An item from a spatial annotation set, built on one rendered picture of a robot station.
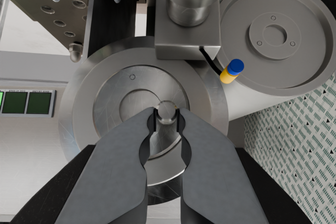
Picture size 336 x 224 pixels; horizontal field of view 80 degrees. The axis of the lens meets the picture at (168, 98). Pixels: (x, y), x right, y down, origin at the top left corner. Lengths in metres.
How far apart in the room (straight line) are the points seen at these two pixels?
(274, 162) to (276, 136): 0.04
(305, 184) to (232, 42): 0.18
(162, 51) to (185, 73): 0.03
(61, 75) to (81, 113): 3.25
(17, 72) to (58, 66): 0.56
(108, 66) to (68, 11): 0.30
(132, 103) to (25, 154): 0.47
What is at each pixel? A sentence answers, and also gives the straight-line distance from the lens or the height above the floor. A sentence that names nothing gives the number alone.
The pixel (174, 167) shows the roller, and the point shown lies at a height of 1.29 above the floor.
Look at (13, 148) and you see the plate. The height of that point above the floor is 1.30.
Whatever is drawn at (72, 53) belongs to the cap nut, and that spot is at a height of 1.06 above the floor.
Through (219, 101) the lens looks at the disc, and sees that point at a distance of 0.18.
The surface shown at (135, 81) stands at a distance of 0.16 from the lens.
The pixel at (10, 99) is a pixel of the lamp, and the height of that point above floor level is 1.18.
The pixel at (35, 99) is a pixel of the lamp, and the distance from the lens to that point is 0.60.
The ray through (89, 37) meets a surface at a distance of 0.22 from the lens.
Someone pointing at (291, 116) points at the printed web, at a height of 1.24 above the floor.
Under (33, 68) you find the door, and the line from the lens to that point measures 3.61.
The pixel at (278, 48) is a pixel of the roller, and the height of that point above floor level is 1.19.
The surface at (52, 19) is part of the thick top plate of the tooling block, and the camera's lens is 0.51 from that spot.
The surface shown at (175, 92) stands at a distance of 0.16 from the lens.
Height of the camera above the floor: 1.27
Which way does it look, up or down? 12 degrees down
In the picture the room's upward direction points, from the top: 179 degrees counter-clockwise
